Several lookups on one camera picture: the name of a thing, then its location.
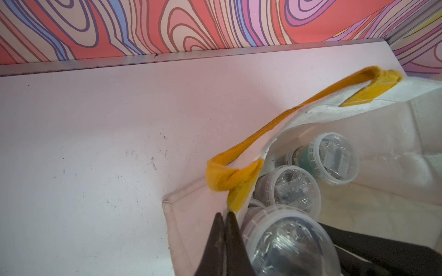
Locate seed jar green label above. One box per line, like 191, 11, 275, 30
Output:
284, 132, 360, 186

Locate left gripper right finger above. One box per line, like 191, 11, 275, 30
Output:
225, 212, 255, 276

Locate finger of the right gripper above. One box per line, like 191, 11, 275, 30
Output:
320, 224, 442, 276

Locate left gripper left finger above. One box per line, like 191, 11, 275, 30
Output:
194, 213, 225, 276

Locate seed jar purple label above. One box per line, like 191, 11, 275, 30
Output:
241, 205, 341, 276

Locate white canvas bag yellow handles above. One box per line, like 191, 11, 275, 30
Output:
163, 66, 442, 276

